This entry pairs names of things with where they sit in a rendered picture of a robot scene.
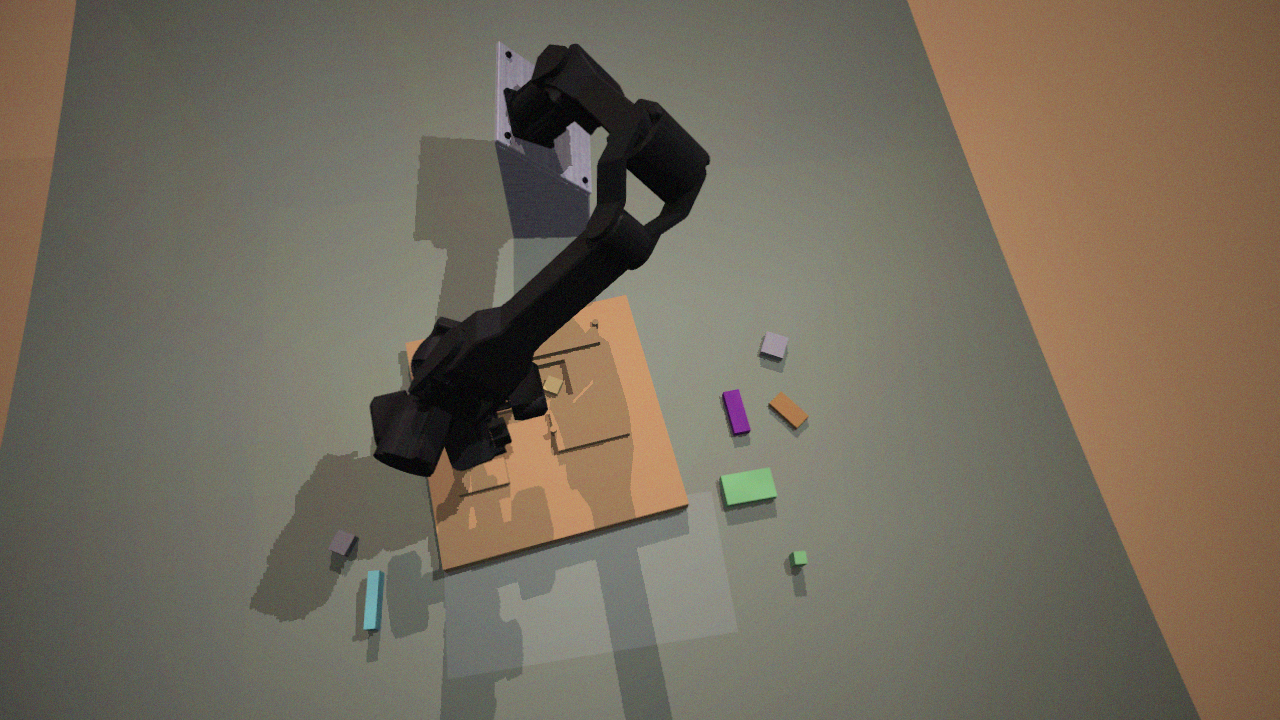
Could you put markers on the green rectangular block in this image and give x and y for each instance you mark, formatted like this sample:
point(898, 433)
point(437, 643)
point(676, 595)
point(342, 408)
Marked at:
point(748, 487)

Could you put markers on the light blue rectangular bar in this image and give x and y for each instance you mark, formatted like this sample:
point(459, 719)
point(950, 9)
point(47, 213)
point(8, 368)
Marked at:
point(373, 601)

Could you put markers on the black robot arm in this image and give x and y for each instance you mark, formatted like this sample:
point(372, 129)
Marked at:
point(491, 352)

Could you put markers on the purple rectangular block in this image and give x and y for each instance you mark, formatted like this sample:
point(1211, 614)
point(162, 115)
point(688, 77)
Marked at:
point(736, 412)

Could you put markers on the orange square puzzle board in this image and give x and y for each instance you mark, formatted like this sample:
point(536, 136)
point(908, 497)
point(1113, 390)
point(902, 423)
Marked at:
point(599, 458)

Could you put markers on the orange rectangular block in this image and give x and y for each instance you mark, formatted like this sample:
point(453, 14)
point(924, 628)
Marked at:
point(788, 410)

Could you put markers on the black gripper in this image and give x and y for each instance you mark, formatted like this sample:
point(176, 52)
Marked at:
point(527, 401)

